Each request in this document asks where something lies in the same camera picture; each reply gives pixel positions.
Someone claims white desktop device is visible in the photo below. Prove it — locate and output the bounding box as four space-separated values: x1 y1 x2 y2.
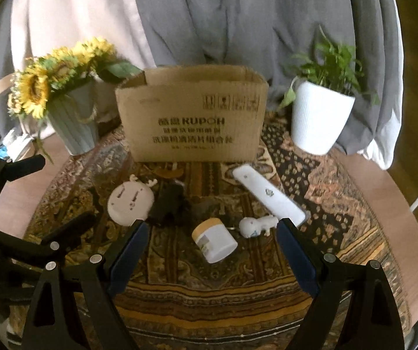
6 131 34 161

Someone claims small white figurine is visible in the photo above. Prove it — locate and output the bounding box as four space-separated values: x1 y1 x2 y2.
239 215 279 239

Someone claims round white antlered device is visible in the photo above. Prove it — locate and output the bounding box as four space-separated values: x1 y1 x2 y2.
107 175 157 227

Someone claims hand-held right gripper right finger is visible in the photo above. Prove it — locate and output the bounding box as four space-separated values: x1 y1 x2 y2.
276 217 406 350

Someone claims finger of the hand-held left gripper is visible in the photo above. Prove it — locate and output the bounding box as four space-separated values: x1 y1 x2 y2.
11 213 97 260
0 154 46 183

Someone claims green leafy plant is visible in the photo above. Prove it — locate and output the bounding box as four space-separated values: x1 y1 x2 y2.
276 25 381 110

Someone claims brown wooden comb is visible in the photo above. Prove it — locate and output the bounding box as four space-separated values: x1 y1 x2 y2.
154 166 184 179

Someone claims white ribbed plant pot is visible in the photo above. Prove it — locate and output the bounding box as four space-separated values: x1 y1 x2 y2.
291 81 356 155

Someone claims white remote control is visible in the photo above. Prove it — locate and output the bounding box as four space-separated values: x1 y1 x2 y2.
232 165 311 227

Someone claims black plastic object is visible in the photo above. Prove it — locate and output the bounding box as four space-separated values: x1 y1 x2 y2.
148 182 195 227

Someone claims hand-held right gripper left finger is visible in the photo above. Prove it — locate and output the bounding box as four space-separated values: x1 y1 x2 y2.
21 219 150 350

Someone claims white jar with yellow lid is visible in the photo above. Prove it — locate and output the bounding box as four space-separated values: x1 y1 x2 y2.
192 218 239 264

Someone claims grey-green ribbed vase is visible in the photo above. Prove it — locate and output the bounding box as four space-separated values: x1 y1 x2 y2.
46 80 100 157

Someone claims brown cardboard box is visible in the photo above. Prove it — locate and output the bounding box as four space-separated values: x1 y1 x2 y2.
115 64 270 163

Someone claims artificial sunflower bouquet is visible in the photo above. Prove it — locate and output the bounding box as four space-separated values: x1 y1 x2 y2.
8 37 144 165

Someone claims patterned table rug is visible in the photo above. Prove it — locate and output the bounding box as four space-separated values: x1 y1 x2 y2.
23 113 414 350

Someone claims grey curtain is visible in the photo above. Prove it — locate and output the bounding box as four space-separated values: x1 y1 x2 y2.
0 0 406 168

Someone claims pale pink curtain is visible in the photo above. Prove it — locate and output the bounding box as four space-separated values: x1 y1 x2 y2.
10 0 158 81

